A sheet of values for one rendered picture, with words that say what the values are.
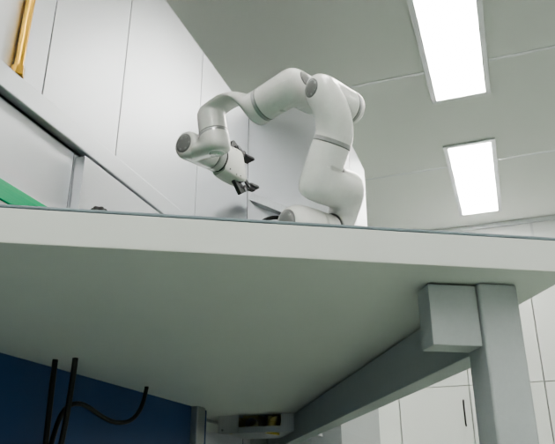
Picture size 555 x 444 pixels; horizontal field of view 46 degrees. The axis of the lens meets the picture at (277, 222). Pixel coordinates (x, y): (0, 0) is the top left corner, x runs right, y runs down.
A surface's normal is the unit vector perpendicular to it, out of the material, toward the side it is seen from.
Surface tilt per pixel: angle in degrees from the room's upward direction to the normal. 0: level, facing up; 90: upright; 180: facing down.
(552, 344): 90
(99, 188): 90
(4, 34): 90
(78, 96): 90
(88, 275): 180
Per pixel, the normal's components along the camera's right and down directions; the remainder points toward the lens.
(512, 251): 0.15, -0.39
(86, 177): 0.94, -0.13
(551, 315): -0.33, -0.37
